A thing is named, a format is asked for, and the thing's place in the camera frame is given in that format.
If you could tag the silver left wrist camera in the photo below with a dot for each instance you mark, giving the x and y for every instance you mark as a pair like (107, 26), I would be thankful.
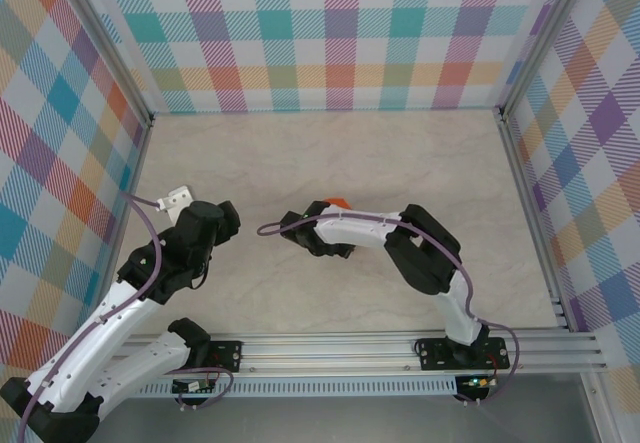
(177, 198)

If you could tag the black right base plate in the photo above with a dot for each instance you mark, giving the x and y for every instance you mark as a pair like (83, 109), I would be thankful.
(435, 353)

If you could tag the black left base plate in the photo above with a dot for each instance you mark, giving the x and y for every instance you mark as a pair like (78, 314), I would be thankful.
(230, 353)

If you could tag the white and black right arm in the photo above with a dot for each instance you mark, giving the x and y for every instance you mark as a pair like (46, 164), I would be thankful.
(350, 228)

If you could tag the left small circuit board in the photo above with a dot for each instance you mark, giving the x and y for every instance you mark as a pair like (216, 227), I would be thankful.
(187, 387)

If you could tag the aluminium side rail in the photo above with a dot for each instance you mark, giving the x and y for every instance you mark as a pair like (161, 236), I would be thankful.
(137, 163)
(530, 213)

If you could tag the long aluminium mounting rail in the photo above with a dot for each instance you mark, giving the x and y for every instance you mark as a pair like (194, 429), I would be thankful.
(325, 353)

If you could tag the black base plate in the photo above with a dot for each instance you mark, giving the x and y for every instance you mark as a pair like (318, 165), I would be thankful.
(435, 353)
(230, 353)

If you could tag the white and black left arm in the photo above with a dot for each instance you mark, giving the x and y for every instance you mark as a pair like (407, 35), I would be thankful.
(85, 343)

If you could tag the aluminium frame post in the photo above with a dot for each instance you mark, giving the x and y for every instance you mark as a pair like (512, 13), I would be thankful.
(107, 48)
(545, 38)

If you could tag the grey metal panel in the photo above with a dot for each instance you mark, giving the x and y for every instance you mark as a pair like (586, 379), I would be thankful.
(325, 423)

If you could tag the right circuit board green light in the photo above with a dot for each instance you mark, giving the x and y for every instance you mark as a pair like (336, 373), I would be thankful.
(475, 381)

